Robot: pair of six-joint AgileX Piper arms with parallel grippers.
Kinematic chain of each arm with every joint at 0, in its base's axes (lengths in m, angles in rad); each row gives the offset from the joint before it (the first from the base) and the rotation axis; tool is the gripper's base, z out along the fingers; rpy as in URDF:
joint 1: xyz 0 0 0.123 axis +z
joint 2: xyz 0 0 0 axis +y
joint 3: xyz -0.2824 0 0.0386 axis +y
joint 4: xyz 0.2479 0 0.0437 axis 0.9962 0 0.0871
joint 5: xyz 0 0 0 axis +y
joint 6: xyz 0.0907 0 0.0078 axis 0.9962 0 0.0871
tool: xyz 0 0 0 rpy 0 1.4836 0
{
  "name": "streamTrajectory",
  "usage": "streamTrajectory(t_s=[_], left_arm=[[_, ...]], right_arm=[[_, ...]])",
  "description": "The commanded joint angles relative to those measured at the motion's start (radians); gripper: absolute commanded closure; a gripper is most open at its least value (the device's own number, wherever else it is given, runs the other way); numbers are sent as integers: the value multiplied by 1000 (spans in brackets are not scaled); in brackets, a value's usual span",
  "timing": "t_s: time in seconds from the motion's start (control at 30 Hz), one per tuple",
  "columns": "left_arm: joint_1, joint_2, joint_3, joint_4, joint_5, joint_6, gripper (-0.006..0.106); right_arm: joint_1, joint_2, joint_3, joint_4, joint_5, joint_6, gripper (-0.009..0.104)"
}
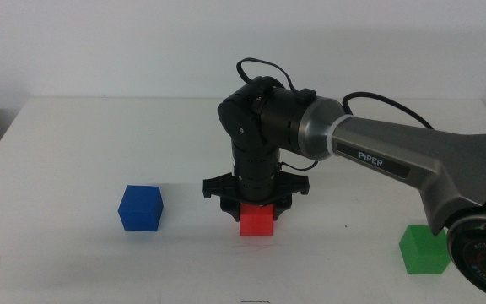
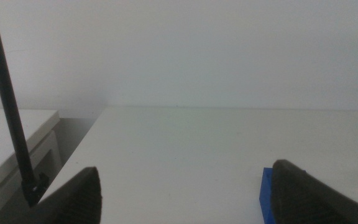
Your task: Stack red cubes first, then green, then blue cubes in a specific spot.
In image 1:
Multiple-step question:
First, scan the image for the red cube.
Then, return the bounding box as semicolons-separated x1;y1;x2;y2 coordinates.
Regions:
239;203;274;236

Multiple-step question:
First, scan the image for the blue cube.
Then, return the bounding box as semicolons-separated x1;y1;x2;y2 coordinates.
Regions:
117;184;165;232

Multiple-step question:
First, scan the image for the green cube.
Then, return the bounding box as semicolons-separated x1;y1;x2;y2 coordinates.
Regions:
398;225;452;275

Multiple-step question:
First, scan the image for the black cable with plug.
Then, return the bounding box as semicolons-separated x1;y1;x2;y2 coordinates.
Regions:
235;57;317;106

